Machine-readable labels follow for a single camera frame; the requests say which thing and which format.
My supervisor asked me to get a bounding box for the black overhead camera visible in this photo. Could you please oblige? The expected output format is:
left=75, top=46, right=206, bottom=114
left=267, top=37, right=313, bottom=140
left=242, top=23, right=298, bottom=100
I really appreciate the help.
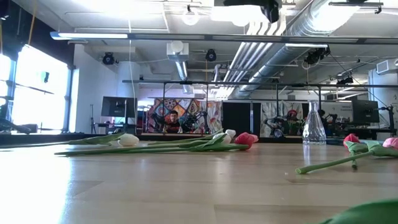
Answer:
left=223, top=0, right=282, bottom=23

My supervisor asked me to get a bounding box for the grey overhead frame beam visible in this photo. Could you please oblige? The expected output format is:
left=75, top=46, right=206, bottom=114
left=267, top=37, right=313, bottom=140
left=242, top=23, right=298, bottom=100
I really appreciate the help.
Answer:
left=49, top=30, right=398, bottom=45

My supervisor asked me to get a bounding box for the black equipment silhouette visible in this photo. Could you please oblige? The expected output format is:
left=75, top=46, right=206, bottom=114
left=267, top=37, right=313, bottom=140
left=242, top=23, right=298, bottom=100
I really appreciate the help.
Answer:
left=0, top=105, right=39, bottom=135

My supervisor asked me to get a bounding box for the black partition panel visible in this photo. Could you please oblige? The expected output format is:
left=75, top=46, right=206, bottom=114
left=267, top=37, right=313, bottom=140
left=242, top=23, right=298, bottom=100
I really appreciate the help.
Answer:
left=222, top=101, right=262, bottom=138

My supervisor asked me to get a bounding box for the tall clear glass vase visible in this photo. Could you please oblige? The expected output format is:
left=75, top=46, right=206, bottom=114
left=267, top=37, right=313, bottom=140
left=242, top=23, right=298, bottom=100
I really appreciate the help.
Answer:
left=302, top=100, right=327, bottom=146

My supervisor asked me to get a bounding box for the white artificial tulip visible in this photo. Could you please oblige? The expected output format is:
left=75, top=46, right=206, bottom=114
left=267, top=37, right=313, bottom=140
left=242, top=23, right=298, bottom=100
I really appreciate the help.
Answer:
left=198, top=128, right=237, bottom=141
left=0, top=133, right=140, bottom=149
left=147, top=132, right=233, bottom=147

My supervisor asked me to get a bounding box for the person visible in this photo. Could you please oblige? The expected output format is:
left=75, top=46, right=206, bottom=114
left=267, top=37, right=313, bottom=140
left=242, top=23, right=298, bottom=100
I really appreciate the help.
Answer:
left=164, top=110, right=183, bottom=134
left=284, top=108, right=301, bottom=136

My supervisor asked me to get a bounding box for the red artificial tulip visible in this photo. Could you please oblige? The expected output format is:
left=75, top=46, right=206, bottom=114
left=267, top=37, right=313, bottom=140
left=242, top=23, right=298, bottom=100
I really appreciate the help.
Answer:
left=54, top=132, right=256, bottom=156
left=343, top=133, right=369, bottom=170

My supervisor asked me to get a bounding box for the silver ventilation duct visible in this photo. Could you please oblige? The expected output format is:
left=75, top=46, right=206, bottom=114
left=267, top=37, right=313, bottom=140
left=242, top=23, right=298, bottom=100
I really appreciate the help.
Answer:
left=229, top=0, right=363, bottom=100

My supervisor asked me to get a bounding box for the black frame-mounted camera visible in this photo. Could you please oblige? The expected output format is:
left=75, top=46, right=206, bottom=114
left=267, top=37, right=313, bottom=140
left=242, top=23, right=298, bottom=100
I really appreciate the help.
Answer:
left=304, top=46, right=331, bottom=65

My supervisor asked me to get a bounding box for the LED strip light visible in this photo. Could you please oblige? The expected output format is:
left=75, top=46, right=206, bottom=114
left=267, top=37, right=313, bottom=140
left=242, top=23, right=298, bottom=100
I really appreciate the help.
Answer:
left=51, top=32, right=129, bottom=40

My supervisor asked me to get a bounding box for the yellow hanging cord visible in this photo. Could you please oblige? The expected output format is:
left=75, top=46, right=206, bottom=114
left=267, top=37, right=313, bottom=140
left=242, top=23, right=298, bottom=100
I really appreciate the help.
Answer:
left=27, top=0, right=37, bottom=46

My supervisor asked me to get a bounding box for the black tripod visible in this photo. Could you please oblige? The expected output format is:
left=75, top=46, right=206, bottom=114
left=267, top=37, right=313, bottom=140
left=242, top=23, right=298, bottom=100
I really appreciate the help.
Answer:
left=89, top=104, right=97, bottom=134

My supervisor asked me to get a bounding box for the white air duct unit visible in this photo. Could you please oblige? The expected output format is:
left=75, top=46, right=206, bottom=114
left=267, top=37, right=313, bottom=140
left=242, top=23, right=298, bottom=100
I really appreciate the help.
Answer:
left=166, top=40, right=195, bottom=94

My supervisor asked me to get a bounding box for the black neighbouring rig frame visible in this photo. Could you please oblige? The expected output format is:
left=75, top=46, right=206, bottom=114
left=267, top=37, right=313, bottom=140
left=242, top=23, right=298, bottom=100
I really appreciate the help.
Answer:
left=123, top=80, right=398, bottom=134

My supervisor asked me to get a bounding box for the white floral cloth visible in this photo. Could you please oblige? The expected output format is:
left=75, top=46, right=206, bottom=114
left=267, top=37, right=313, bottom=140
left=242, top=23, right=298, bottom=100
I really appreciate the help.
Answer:
left=260, top=101, right=304, bottom=138
left=205, top=100, right=223, bottom=134

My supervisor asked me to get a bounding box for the black computer monitor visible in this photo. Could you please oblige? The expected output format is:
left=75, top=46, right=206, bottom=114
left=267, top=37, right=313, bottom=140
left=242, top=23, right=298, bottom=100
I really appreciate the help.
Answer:
left=101, top=96, right=137, bottom=118
left=351, top=99, right=380, bottom=124

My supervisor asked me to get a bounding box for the round white pendant lamp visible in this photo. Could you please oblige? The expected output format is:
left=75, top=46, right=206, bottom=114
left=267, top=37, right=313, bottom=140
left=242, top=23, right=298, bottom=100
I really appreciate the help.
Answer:
left=182, top=9, right=200, bottom=26

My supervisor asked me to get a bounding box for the white ceiling pipe bundle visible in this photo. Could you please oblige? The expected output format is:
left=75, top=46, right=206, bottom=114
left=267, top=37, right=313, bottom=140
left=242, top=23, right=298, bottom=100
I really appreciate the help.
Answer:
left=217, top=12, right=287, bottom=99

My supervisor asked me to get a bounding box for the colourful patterned tapestry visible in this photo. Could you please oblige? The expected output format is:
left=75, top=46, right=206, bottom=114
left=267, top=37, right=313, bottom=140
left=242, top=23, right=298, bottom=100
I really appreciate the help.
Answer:
left=146, top=98, right=208, bottom=134

